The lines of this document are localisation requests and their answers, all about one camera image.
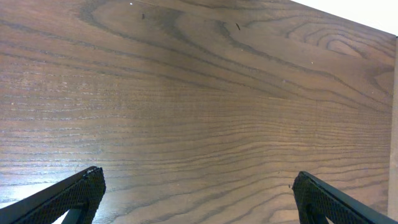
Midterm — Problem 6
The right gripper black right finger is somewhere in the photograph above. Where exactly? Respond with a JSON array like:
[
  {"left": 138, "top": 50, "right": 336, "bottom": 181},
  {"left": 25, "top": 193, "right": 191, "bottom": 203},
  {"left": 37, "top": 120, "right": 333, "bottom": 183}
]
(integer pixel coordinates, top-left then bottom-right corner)
[{"left": 292, "top": 171, "right": 397, "bottom": 224}]

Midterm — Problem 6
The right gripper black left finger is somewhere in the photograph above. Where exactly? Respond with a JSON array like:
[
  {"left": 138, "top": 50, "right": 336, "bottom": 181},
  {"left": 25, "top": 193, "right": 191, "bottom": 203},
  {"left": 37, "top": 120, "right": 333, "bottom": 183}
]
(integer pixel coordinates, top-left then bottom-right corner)
[{"left": 1, "top": 166, "right": 106, "bottom": 223}]

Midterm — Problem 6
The white cardboard box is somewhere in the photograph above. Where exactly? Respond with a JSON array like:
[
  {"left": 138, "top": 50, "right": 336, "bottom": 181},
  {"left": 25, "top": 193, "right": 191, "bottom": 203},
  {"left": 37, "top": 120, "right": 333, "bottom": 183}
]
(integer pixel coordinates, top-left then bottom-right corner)
[{"left": 387, "top": 46, "right": 398, "bottom": 221}]

